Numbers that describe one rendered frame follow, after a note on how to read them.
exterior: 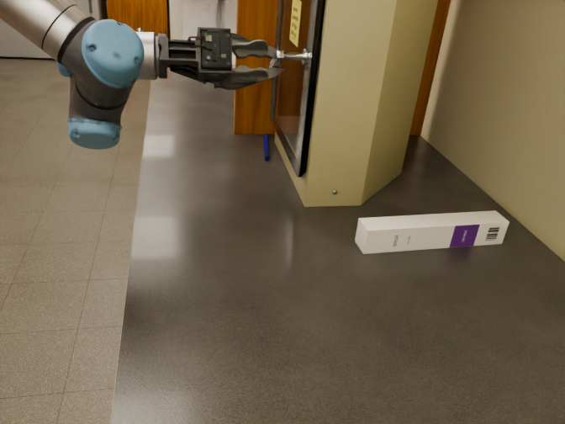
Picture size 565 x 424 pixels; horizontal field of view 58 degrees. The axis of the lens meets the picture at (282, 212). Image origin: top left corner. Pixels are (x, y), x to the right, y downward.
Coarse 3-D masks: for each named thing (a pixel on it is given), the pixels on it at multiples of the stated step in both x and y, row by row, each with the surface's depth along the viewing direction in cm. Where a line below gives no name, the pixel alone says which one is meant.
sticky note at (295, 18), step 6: (294, 0) 92; (294, 6) 92; (300, 6) 87; (294, 12) 92; (300, 12) 88; (294, 18) 92; (294, 24) 92; (294, 30) 92; (294, 36) 92; (294, 42) 92
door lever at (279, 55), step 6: (276, 54) 84; (282, 54) 84; (288, 54) 84; (294, 54) 84; (300, 54) 84; (306, 54) 84; (276, 60) 85; (282, 60) 84; (300, 60) 85; (270, 66) 90
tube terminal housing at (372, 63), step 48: (336, 0) 77; (384, 0) 78; (432, 0) 91; (336, 48) 80; (384, 48) 82; (336, 96) 84; (384, 96) 87; (336, 144) 88; (384, 144) 95; (336, 192) 93
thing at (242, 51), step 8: (256, 40) 84; (264, 40) 84; (232, 48) 87; (240, 48) 87; (248, 48) 87; (256, 48) 87; (264, 48) 87; (272, 48) 88; (240, 56) 87; (256, 56) 89; (264, 56) 89
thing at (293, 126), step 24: (288, 0) 97; (312, 0) 80; (288, 24) 97; (312, 24) 80; (288, 48) 98; (312, 48) 80; (288, 72) 98; (312, 72) 82; (288, 96) 98; (288, 120) 99; (288, 144) 99
